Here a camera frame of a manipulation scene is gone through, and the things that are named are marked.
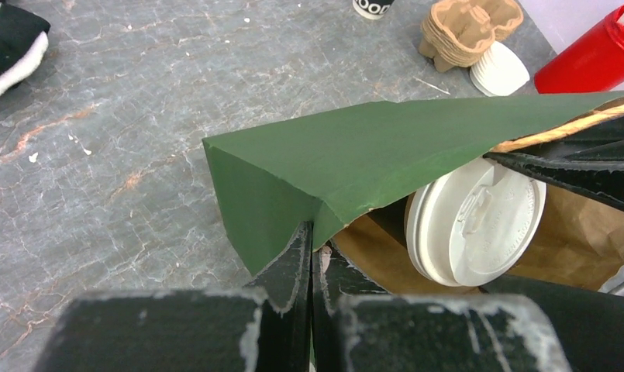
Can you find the stack of paper cups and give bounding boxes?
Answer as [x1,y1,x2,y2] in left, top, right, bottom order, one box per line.
[352,0,394,20]

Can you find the green brown paper bag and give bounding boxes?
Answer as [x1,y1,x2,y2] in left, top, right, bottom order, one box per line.
[203,92,624,294]

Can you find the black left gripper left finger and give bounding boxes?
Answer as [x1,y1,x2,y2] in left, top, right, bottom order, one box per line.
[35,222,312,371]

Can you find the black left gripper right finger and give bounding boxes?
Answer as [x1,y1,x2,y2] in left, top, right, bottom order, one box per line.
[312,248,624,371]

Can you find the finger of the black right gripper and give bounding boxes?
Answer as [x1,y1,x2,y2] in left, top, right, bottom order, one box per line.
[484,116,624,212]

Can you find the black white striped cloth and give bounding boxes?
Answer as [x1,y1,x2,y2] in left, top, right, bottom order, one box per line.
[0,1,51,97]

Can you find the brown cardboard cup carrier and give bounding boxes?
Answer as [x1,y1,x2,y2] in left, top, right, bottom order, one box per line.
[418,0,524,72]

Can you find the red cup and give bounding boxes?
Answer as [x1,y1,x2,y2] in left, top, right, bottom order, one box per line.
[533,5,624,94]

